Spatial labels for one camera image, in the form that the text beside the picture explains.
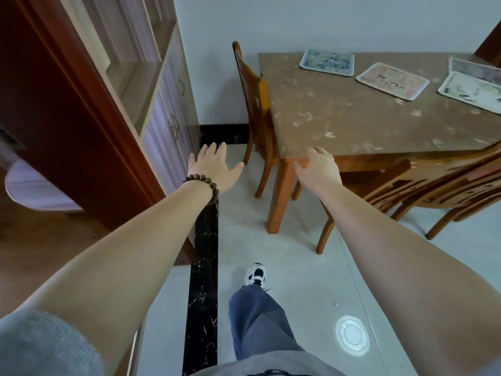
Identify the wooden chair with carved back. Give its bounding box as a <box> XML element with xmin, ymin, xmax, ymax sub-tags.
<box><xmin>232</xmin><ymin>41</ymin><xmax>303</xmax><ymax>201</ymax></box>

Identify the brown marble-top dining table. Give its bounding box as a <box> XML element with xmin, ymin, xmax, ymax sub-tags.
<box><xmin>258</xmin><ymin>52</ymin><xmax>501</xmax><ymax>234</ymax></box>

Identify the light wood display cabinet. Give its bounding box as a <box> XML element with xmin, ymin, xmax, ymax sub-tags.
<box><xmin>59</xmin><ymin>0</ymin><xmax>203</xmax><ymax>247</ymax></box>

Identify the pink patterned placemat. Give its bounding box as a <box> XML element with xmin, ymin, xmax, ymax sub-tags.
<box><xmin>355</xmin><ymin>62</ymin><xmax>430</xmax><ymax>101</ymax></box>

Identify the white black sneaker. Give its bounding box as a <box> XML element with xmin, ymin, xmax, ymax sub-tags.
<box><xmin>243</xmin><ymin>262</ymin><xmax>271</xmax><ymax>291</ymax></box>

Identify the brown wooden bead bracelet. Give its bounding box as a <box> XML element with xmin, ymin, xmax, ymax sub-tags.
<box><xmin>182</xmin><ymin>174</ymin><xmax>220</xmax><ymax>205</ymax></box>

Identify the person's right forearm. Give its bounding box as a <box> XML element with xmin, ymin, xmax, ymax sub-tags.
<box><xmin>319</xmin><ymin>184</ymin><xmax>501</xmax><ymax>376</ymax></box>

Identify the white round furniture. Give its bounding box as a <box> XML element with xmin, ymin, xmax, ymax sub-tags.
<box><xmin>5</xmin><ymin>158</ymin><xmax>84</xmax><ymax>212</ymax></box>

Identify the blue grey trouser leg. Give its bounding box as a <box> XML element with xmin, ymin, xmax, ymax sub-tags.
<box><xmin>229</xmin><ymin>285</ymin><xmax>307</xmax><ymax>362</ymax></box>

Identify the wooden chair with slatted back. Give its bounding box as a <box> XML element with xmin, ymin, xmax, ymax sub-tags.
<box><xmin>316</xmin><ymin>141</ymin><xmax>501</xmax><ymax>255</ymax></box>

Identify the round white floor drain cover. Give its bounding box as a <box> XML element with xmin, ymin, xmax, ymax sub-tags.
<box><xmin>335</xmin><ymin>315</ymin><xmax>371</xmax><ymax>357</ymax></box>

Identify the reddish brown wooden door frame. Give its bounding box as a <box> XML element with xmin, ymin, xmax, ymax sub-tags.
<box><xmin>0</xmin><ymin>0</ymin><xmax>168</xmax><ymax>233</ymax></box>

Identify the person's left forearm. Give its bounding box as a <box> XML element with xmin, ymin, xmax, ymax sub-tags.
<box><xmin>17</xmin><ymin>183</ymin><xmax>215</xmax><ymax>376</ymax></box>

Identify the person's left hand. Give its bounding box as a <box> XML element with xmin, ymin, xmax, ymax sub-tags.
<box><xmin>188</xmin><ymin>142</ymin><xmax>245</xmax><ymax>192</ymax></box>

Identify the grey patterned placemat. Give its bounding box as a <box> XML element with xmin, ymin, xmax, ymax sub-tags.
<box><xmin>448</xmin><ymin>56</ymin><xmax>501</xmax><ymax>86</ymax></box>

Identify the white green floral placemat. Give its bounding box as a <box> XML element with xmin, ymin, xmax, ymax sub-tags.
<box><xmin>437</xmin><ymin>71</ymin><xmax>501</xmax><ymax>115</ymax></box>

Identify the grey sweater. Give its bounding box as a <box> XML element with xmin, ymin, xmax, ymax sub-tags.
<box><xmin>0</xmin><ymin>309</ymin><xmax>501</xmax><ymax>376</ymax></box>

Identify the person's right hand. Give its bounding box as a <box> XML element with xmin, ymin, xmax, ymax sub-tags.
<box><xmin>293</xmin><ymin>146</ymin><xmax>344</xmax><ymax>200</ymax></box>

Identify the dark brown chair back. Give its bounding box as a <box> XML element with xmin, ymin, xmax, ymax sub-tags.
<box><xmin>474</xmin><ymin>20</ymin><xmax>501</xmax><ymax>69</ymax></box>

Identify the blue patterned placemat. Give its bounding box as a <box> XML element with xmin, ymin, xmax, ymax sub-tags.
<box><xmin>299</xmin><ymin>49</ymin><xmax>355</xmax><ymax>77</ymax></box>

